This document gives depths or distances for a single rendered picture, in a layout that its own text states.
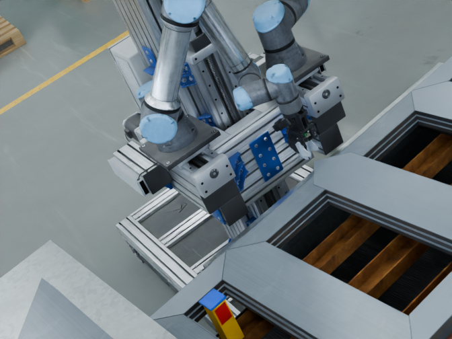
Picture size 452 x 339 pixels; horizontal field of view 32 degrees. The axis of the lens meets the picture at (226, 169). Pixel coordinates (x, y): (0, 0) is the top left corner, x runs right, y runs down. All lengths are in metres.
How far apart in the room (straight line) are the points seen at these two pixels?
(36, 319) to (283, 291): 0.68
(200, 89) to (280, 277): 0.85
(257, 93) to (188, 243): 1.34
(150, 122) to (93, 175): 2.55
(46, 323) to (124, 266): 1.93
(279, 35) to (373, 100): 1.80
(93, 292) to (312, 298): 0.60
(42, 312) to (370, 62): 3.13
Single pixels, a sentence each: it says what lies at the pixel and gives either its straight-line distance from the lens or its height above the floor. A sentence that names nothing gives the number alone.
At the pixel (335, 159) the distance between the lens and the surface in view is 2.58.
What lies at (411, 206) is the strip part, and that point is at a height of 0.86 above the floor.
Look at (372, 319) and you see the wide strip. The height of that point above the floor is 0.86.
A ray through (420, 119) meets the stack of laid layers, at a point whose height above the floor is 0.84.
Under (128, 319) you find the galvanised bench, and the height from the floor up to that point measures 1.05.
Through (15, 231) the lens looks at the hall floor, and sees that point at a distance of 4.87.
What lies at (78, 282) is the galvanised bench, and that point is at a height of 1.05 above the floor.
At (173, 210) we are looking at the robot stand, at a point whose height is 0.21.
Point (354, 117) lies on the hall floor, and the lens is 4.38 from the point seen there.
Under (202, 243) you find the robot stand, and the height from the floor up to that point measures 0.21.
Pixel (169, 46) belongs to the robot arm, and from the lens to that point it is 2.33.
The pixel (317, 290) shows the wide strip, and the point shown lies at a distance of 2.14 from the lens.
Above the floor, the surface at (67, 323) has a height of 1.07.
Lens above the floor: 2.32
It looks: 32 degrees down
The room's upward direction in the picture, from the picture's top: 25 degrees counter-clockwise
